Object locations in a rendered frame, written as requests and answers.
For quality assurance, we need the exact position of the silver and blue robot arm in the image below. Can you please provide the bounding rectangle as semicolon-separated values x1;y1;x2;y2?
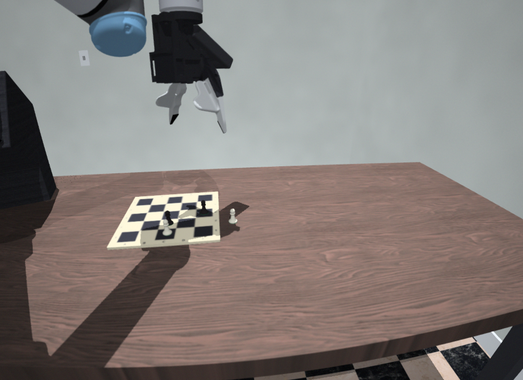
55;0;233;69

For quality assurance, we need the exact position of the black pawn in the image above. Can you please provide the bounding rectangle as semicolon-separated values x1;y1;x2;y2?
200;200;208;215
165;210;174;226

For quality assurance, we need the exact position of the black and cream chessboard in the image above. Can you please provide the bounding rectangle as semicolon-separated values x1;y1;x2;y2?
107;192;220;250

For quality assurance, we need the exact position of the white chess pawn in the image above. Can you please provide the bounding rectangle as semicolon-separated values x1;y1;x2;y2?
163;219;172;236
229;209;237;224

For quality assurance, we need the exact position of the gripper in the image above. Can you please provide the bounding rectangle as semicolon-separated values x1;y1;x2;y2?
149;11;227;133

